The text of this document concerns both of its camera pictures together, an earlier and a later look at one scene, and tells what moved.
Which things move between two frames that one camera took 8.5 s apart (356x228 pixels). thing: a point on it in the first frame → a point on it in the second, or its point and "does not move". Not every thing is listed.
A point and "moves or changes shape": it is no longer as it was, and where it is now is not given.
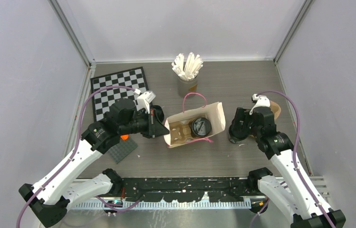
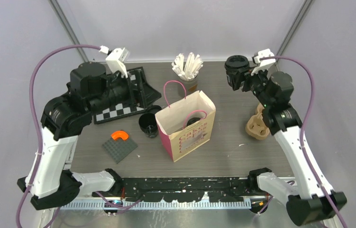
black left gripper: [154, 128] → [152, 94]
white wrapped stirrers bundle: [188, 71] does not move
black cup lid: [235, 137] → [237, 62]
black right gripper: [242, 114] → [239, 76]
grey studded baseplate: [122, 149] does not move
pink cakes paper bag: [198, 124] moves or changes shape
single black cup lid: [201, 127] → [192, 120]
